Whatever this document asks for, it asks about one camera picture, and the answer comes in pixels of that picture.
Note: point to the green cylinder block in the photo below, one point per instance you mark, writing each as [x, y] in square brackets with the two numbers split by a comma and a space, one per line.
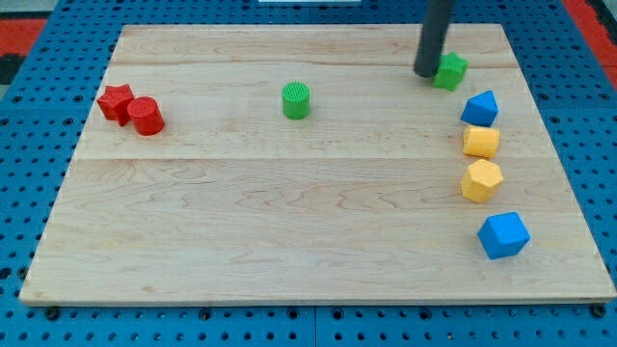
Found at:
[295, 100]

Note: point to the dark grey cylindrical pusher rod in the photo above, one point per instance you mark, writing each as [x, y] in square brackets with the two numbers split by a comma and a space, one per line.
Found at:
[432, 37]

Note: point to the blue cube block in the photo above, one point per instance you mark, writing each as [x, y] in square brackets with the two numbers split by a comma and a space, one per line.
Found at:
[503, 235]

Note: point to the green star block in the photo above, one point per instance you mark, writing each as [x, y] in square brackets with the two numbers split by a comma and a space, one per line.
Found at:
[451, 72]

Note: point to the red cylinder block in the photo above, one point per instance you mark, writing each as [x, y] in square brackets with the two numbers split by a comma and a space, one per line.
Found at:
[145, 115]

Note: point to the yellow hexagon block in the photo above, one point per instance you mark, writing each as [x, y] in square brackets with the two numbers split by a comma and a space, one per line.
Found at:
[481, 180]

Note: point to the red star block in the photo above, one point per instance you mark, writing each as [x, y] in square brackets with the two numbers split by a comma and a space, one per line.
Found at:
[113, 103]

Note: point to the blue pentagon block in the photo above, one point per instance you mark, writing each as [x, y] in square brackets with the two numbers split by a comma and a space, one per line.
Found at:
[481, 110]

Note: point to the light wooden board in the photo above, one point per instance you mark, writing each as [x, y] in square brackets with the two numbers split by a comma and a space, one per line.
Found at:
[359, 203]

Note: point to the yellow rounded block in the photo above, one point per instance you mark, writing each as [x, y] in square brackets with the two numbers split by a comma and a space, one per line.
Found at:
[480, 141]

